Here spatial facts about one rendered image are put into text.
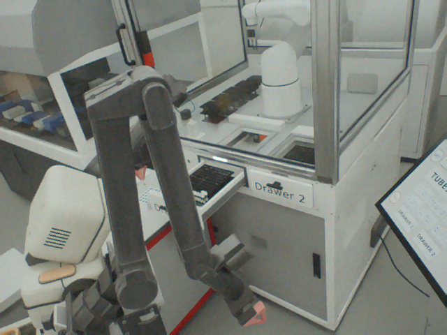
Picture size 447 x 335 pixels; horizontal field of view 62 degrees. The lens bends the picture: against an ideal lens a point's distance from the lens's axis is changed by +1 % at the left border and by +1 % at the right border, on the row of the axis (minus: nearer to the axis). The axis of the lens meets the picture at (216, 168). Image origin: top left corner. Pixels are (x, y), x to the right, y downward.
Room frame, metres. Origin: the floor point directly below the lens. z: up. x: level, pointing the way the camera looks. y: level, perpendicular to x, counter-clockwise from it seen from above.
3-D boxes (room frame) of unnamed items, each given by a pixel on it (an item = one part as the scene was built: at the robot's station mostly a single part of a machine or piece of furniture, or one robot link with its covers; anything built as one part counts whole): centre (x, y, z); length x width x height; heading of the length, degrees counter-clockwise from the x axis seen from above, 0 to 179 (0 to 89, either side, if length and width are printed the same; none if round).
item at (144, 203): (1.51, 0.35, 0.78); 0.12 x 0.08 x 0.04; 142
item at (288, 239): (1.79, -0.39, 0.40); 1.03 x 0.95 x 0.80; 46
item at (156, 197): (1.24, 0.20, 0.87); 0.29 x 0.02 x 0.11; 46
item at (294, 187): (1.26, -0.25, 0.87); 0.29 x 0.02 x 0.11; 46
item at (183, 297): (1.54, 0.49, 0.38); 0.62 x 0.58 x 0.76; 46
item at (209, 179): (1.39, 0.06, 0.87); 0.22 x 0.18 x 0.06; 136
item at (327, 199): (1.79, -0.38, 0.87); 1.02 x 0.95 x 0.14; 46
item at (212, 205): (1.39, 0.06, 0.86); 0.40 x 0.26 x 0.06; 136
